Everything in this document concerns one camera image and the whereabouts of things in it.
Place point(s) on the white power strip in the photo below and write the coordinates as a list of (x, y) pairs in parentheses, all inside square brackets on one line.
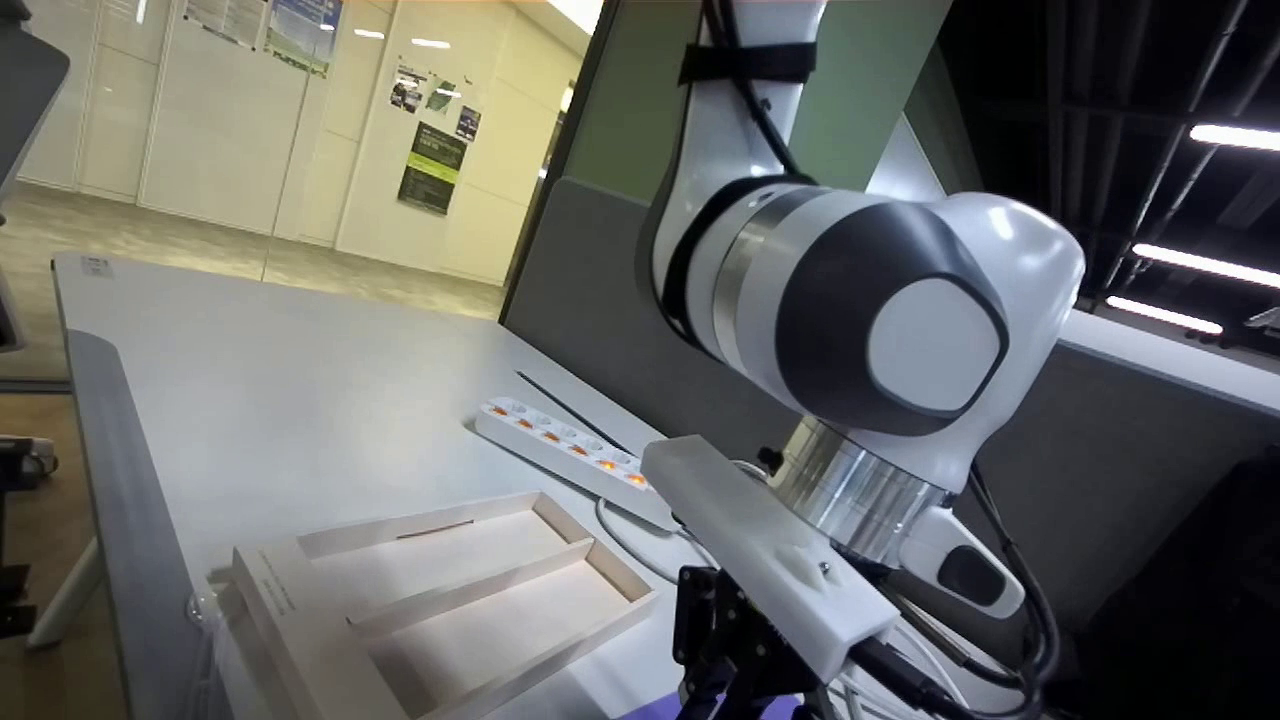
[(574, 453)]

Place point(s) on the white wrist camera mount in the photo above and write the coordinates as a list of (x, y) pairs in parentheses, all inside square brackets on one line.
[(794, 576)]

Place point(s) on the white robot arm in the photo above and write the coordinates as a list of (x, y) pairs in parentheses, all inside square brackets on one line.
[(897, 328)]

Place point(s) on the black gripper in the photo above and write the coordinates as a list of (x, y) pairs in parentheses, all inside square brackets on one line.
[(726, 646)]

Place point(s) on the purple paper sheet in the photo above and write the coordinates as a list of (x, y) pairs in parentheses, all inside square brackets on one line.
[(723, 710)]

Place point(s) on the wooden divided tray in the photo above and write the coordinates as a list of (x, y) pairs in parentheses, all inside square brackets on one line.
[(441, 612)]

